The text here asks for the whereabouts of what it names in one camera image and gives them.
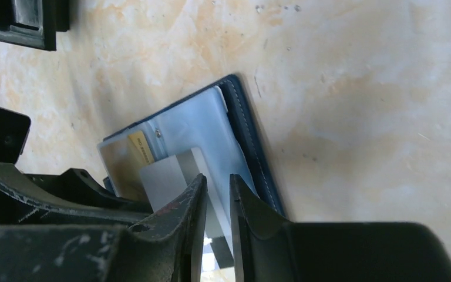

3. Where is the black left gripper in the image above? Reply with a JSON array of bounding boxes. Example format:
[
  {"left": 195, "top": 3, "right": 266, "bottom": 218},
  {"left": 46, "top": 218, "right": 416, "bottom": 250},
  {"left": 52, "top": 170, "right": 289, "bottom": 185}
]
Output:
[{"left": 0, "top": 107, "right": 153, "bottom": 226}]

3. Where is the black plastic card box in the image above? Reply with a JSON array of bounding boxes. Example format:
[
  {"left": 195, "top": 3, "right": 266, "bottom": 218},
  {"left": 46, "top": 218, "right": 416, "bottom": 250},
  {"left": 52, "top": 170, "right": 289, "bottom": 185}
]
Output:
[{"left": 0, "top": 0, "right": 70, "bottom": 51}]

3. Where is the white magnetic stripe card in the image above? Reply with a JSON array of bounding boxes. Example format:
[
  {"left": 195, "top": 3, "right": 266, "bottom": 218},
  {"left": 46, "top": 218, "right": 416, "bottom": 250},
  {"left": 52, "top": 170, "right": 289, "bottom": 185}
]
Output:
[{"left": 139, "top": 147, "right": 233, "bottom": 254}]

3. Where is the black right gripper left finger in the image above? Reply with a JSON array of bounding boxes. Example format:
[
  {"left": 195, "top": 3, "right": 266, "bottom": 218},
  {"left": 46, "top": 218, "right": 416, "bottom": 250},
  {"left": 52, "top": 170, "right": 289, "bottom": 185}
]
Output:
[{"left": 0, "top": 174, "right": 207, "bottom": 281}]

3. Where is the blue leather card holder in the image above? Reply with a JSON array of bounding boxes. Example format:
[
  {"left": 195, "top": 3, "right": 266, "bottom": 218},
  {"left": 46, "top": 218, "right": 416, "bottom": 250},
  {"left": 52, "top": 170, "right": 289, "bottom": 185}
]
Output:
[{"left": 99, "top": 74, "right": 285, "bottom": 216}]

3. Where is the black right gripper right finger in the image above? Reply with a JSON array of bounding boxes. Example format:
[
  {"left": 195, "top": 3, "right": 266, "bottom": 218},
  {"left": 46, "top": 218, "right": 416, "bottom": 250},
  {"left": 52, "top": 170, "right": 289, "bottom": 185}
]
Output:
[{"left": 230, "top": 174, "right": 451, "bottom": 281}]

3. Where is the yellow credit card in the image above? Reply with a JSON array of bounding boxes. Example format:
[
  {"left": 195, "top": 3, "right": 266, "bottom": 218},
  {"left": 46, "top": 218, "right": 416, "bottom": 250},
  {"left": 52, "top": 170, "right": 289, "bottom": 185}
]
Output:
[{"left": 128, "top": 130, "right": 155, "bottom": 166}]

